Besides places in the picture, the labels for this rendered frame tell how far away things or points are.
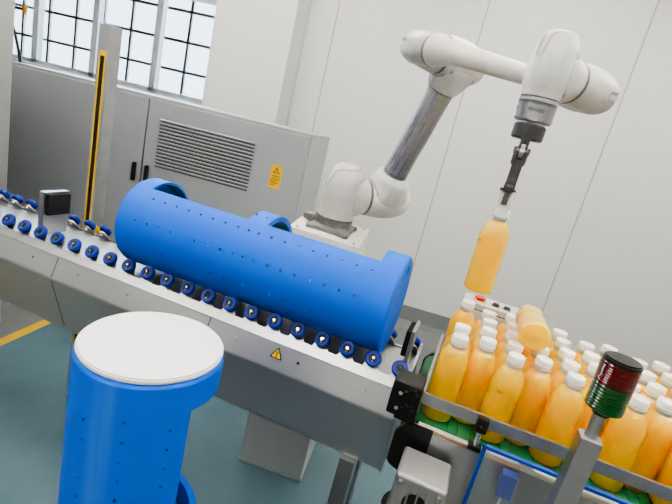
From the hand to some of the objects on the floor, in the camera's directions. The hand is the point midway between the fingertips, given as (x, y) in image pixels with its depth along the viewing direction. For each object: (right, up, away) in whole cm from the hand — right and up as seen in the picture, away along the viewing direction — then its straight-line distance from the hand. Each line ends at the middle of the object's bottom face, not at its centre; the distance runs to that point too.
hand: (503, 204), depth 117 cm
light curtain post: (-170, -82, +110) cm, 218 cm away
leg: (-53, -131, +34) cm, 145 cm away
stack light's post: (-21, -149, -5) cm, 150 cm away
